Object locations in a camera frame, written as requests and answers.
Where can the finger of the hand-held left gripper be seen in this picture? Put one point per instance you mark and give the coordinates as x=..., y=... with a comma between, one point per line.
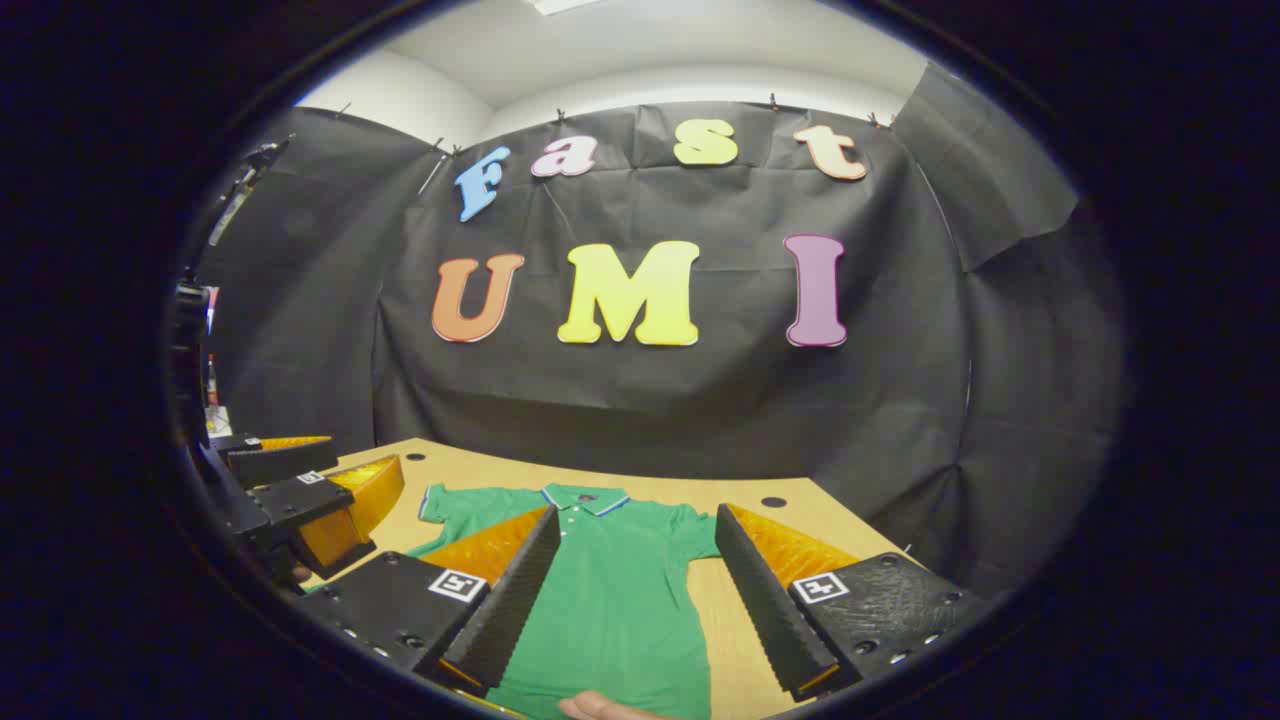
x=285, y=465
x=300, y=497

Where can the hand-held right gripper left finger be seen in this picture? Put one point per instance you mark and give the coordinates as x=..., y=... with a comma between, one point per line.
x=510, y=600

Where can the red-capped bottle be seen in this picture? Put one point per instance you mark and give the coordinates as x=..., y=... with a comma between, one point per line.
x=211, y=382

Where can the green T-shirt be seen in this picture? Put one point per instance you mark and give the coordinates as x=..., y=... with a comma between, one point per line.
x=620, y=600

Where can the black backdrop cloth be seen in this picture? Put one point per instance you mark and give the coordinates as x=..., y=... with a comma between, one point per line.
x=700, y=400

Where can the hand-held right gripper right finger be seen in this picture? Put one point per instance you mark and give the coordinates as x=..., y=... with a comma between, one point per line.
x=760, y=600

